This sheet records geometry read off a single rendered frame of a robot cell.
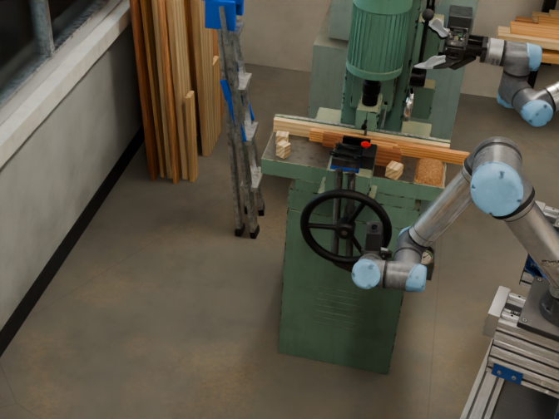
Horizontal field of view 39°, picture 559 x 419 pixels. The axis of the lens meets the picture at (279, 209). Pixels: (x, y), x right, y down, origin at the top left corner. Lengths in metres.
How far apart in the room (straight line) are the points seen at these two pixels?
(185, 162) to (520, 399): 2.02
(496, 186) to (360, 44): 0.79
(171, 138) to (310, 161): 1.41
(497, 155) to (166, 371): 1.69
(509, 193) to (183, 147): 2.38
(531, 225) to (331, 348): 1.34
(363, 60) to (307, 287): 0.89
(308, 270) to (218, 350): 0.56
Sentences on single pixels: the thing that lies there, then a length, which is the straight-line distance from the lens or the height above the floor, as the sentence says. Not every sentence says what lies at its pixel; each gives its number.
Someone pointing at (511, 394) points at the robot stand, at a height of 0.21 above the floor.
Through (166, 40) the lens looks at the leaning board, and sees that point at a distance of 3.72.
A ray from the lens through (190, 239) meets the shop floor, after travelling 3.71.
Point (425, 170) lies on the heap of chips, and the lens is 2.60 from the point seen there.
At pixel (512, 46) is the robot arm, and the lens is 2.41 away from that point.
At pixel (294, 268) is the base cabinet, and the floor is 0.46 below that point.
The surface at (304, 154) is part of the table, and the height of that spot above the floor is 0.90.
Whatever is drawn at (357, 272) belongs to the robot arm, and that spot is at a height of 0.96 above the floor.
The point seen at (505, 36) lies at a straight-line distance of 4.45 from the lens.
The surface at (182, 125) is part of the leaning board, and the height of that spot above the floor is 0.32.
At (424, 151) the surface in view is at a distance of 2.70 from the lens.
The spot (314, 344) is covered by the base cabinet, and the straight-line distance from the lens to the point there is 3.12.
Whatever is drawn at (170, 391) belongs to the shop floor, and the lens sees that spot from 3.07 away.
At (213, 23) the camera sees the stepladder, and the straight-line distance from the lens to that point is 3.23.
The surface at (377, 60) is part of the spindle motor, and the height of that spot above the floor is 1.27.
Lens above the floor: 2.34
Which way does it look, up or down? 37 degrees down
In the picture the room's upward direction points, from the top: 3 degrees clockwise
